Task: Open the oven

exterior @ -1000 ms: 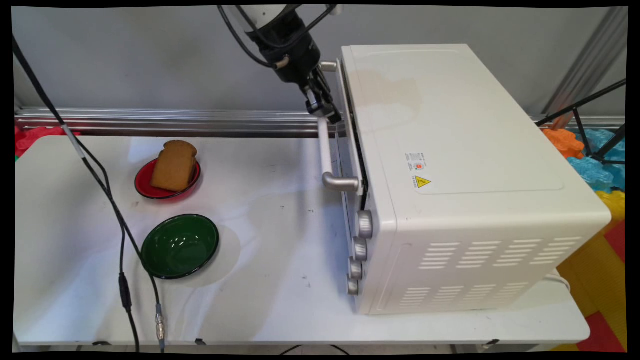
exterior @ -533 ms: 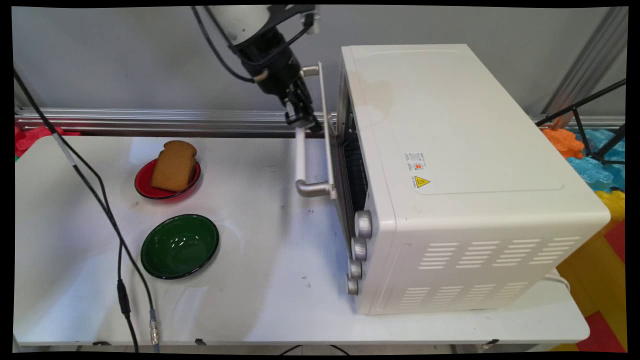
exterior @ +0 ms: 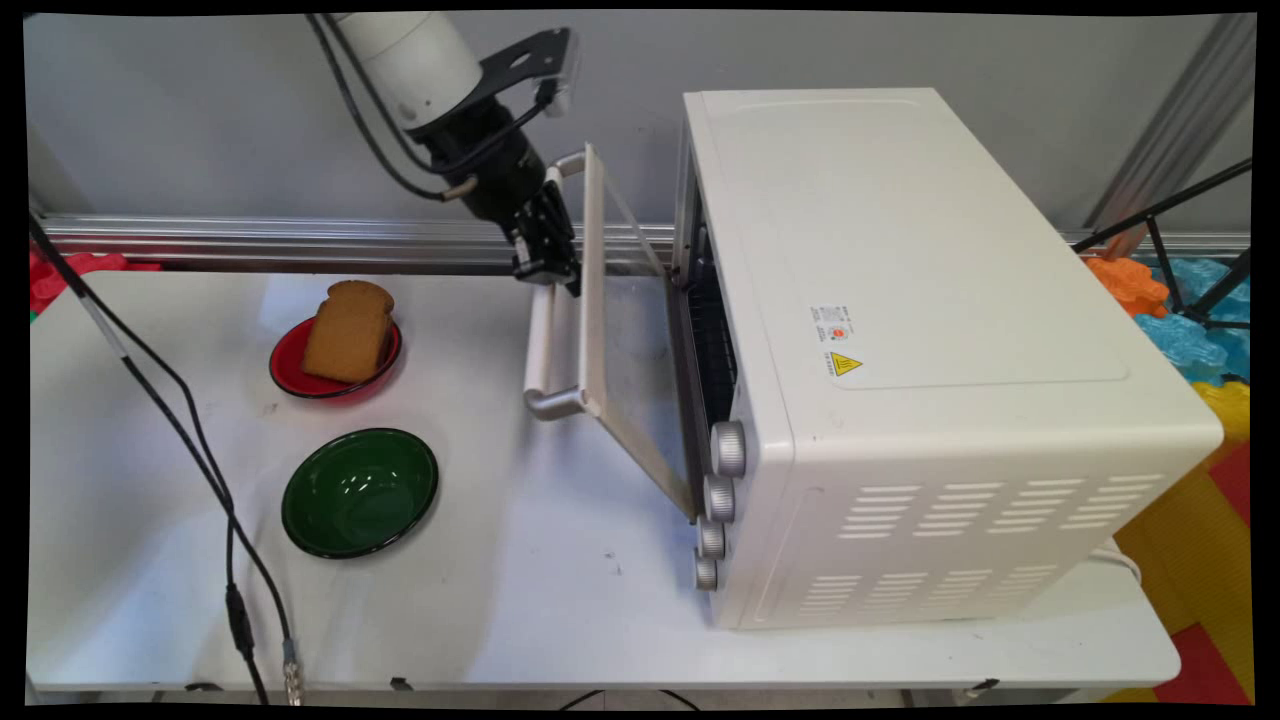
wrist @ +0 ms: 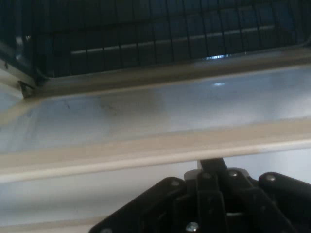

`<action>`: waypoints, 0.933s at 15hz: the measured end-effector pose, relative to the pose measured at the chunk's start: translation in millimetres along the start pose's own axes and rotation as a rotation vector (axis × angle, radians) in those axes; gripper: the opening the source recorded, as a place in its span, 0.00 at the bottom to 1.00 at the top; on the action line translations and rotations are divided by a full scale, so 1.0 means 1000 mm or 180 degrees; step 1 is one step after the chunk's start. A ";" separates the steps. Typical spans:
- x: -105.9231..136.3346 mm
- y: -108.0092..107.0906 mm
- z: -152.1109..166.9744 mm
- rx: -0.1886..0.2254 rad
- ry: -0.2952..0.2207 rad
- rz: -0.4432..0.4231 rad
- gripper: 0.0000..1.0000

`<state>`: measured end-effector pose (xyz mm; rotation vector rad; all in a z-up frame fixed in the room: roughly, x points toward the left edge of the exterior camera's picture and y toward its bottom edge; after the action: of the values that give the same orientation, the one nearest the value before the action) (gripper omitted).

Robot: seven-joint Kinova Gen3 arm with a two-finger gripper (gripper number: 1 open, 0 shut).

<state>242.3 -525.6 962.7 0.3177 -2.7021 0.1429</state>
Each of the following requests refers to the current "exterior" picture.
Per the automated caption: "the red plate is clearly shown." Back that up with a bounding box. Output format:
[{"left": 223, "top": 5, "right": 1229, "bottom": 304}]
[{"left": 269, "top": 316, "right": 403, "bottom": 399}]

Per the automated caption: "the horizontal aluminium rail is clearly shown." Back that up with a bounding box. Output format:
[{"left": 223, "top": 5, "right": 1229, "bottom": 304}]
[{"left": 40, "top": 213, "right": 1251, "bottom": 278}]

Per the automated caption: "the oven door with silver handle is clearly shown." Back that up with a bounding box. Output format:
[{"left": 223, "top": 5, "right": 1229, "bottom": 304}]
[{"left": 524, "top": 143, "right": 703, "bottom": 523}]

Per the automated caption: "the green bowl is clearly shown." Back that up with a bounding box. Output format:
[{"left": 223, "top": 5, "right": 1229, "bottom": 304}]
[{"left": 281, "top": 428, "right": 440, "bottom": 559}]

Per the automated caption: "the white oven label sticker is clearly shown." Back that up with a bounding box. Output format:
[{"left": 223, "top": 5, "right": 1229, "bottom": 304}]
[{"left": 809, "top": 303, "right": 855, "bottom": 344}]

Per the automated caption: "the yellow foam mat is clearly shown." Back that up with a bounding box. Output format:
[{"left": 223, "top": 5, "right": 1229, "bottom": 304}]
[{"left": 1105, "top": 380, "right": 1253, "bottom": 703}]

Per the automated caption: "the diagonal aluminium profile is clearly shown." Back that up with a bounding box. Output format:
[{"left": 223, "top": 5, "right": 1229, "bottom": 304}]
[{"left": 1085, "top": 14, "right": 1257, "bottom": 261}]

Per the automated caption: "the blue foam mat piece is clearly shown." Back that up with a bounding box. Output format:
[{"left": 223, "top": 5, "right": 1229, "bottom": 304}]
[{"left": 1135, "top": 260, "right": 1252, "bottom": 387}]

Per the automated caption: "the white toaster oven body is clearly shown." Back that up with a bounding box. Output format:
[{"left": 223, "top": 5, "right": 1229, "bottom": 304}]
[{"left": 668, "top": 87, "right": 1226, "bottom": 631}]

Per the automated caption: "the red foam mat tile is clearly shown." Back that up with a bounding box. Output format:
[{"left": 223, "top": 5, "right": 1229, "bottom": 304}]
[{"left": 1153, "top": 624, "right": 1253, "bottom": 704}]

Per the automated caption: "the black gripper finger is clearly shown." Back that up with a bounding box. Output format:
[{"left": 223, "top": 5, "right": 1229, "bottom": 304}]
[
  {"left": 511, "top": 205, "right": 563, "bottom": 286},
  {"left": 540, "top": 180, "right": 584, "bottom": 299}
]

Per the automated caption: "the white oven power cord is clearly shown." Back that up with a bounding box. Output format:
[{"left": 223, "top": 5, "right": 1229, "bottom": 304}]
[{"left": 1088, "top": 545, "right": 1144, "bottom": 587}]

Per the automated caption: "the red foam mat piece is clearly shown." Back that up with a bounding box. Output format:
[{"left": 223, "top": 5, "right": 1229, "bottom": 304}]
[{"left": 29, "top": 248, "right": 163, "bottom": 319}]

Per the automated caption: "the brown bread slice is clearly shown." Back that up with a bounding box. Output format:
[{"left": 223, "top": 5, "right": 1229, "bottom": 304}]
[{"left": 302, "top": 280, "right": 396, "bottom": 385}]

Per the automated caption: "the black tripod stand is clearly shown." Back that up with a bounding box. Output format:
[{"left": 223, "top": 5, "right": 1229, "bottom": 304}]
[{"left": 1075, "top": 160, "right": 1253, "bottom": 331}]

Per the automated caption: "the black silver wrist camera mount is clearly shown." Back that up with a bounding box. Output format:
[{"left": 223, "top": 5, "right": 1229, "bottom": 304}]
[{"left": 478, "top": 27, "right": 582, "bottom": 120}]

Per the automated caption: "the black cable under table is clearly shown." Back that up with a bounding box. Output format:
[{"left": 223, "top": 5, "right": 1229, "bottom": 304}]
[{"left": 556, "top": 688, "right": 703, "bottom": 712}]

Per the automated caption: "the orange foam mat piece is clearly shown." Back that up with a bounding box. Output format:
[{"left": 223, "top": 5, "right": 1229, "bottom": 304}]
[{"left": 1085, "top": 257, "right": 1172, "bottom": 320}]

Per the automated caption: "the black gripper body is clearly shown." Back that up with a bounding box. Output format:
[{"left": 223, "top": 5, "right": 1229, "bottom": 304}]
[{"left": 414, "top": 95, "right": 563, "bottom": 239}]

